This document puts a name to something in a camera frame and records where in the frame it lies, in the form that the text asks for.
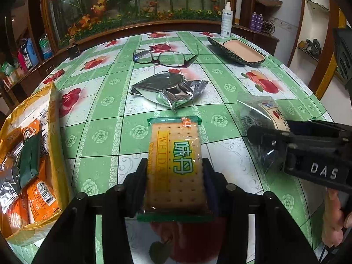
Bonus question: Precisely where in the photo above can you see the Weidan green cracker pack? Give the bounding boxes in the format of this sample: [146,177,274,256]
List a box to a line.
[137,116,213,222]

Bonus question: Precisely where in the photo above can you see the small orange snack packet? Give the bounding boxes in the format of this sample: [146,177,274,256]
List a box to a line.
[27,178,59,222]

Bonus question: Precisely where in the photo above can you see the silver foil snack packet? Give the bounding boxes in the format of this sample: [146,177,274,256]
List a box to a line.
[129,71,209,112]

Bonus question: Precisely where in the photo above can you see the person's right hand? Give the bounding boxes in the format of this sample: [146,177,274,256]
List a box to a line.
[322,188,351,248]

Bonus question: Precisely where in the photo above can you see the clear plum candy bag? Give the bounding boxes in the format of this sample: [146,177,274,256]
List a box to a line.
[237,93,290,175]

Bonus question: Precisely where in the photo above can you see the open glasses case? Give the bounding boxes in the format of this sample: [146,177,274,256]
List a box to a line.
[208,36,266,66]

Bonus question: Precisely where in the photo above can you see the green fruit pattern tablecloth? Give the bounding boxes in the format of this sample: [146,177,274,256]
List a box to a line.
[42,32,329,255]

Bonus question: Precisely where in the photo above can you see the dark green snack packet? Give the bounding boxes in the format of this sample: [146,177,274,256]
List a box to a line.
[19,131,41,189]

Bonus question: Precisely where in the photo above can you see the purple bottles on shelf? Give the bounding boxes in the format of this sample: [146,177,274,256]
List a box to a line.
[249,12,264,32]

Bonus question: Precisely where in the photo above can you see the black eyeglasses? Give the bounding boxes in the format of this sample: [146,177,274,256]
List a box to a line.
[132,47,199,69]

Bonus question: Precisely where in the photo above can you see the yellow cardboard snack box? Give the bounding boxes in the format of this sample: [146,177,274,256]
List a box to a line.
[1,83,70,246]

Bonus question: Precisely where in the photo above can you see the white spray bottle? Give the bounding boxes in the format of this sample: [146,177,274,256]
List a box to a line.
[220,1,233,38]

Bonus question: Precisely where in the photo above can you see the blue box on shelf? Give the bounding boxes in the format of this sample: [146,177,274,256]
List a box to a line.
[23,38,39,68]

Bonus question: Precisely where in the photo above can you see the flower garden mural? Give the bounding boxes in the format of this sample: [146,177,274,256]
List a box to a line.
[48,0,225,47]

